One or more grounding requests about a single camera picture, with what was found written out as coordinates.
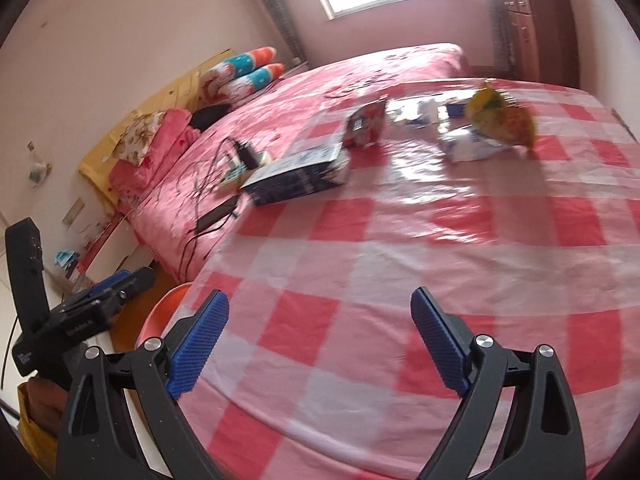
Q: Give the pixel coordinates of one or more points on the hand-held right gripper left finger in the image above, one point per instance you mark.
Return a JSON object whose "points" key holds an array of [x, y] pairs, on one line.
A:
{"points": [[195, 345]]}

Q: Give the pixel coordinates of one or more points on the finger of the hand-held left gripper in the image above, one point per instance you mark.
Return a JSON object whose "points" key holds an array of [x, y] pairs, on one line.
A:
{"points": [[137, 282], [107, 282]]}

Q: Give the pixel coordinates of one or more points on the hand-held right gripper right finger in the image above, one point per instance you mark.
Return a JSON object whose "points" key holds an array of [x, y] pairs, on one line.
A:
{"points": [[440, 345]]}

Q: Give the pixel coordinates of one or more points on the salmon plastic basin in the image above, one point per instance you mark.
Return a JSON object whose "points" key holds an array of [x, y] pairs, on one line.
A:
{"points": [[162, 312]]}

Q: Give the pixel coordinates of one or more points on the white blue snack bag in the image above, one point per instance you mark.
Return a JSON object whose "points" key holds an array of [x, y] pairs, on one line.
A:
{"points": [[470, 147]]}

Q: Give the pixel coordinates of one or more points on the small blue box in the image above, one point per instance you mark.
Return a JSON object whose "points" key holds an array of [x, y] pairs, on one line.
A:
{"points": [[66, 264]]}

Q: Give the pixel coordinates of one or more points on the red white checkered tablecloth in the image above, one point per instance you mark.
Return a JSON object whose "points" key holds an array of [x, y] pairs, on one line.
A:
{"points": [[400, 260]]}

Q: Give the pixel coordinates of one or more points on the black phone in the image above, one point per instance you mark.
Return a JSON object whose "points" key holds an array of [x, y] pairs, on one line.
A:
{"points": [[217, 214]]}

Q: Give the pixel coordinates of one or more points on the clear hanging plastic bag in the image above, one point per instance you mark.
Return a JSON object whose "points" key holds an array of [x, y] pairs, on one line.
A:
{"points": [[39, 167]]}

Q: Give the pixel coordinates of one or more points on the white power strip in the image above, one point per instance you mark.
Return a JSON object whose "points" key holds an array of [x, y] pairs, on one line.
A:
{"points": [[232, 175]]}

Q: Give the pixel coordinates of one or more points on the floral pillow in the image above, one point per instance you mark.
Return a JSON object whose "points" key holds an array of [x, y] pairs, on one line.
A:
{"points": [[137, 135]]}

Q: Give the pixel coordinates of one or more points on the pink folded blanket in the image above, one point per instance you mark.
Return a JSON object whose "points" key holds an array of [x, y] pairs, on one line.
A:
{"points": [[175, 130]]}

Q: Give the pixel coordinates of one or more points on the black cloth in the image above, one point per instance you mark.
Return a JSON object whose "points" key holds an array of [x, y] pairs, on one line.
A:
{"points": [[210, 116]]}

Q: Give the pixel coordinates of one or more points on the dark blue cardboard box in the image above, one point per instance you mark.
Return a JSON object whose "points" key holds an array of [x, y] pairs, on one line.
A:
{"points": [[295, 180]]}

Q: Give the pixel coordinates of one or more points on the yellow wooden headboard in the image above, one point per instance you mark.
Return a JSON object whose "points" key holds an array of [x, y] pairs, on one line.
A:
{"points": [[170, 95]]}

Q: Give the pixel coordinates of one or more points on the white crumpled wrapper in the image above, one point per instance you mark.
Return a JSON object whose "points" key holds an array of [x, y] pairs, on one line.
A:
{"points": [[417, 115]]}

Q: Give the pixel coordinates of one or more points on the pink bed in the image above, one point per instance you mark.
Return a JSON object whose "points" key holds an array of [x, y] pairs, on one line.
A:
{"points": [[280, 100]]}

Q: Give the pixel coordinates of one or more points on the red snack packet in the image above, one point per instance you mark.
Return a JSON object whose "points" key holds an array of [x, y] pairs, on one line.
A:
{"points": [[365, 125]]}

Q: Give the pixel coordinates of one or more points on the yellow snack bag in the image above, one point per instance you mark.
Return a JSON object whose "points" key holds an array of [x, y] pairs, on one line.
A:
{"points": [[500, 115]]}

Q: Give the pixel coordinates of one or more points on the grey checked curtain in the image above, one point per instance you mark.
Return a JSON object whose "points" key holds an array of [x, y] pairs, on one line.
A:
{"points": [[275, 10], [499, 35]]}

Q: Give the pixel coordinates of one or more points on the brown wooden cabinet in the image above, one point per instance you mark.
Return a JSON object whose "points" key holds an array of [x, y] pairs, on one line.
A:
{"points": [[545, 25]]}

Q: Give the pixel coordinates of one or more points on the beige wall socket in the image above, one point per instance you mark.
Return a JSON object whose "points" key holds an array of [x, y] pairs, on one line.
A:
{"points": [[74, 211]]}

